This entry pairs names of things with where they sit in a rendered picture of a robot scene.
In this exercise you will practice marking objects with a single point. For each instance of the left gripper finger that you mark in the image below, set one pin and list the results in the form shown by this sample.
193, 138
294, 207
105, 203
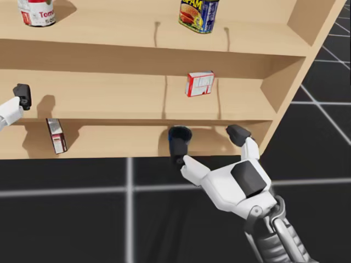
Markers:
23, 94

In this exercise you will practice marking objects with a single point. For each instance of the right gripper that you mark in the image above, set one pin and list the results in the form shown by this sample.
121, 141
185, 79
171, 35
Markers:
233, 189

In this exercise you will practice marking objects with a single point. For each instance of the red and white can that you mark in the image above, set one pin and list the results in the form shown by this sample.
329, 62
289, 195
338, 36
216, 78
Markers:
38, 13

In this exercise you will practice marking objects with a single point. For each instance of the green and blue rectangular can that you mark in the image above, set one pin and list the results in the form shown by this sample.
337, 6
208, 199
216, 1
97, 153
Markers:
196, 16

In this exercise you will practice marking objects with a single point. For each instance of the red and white carton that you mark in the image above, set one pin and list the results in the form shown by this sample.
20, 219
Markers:
200, 83

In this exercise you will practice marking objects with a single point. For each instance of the pale wooden shelf unit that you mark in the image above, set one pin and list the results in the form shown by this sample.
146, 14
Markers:
109, 90

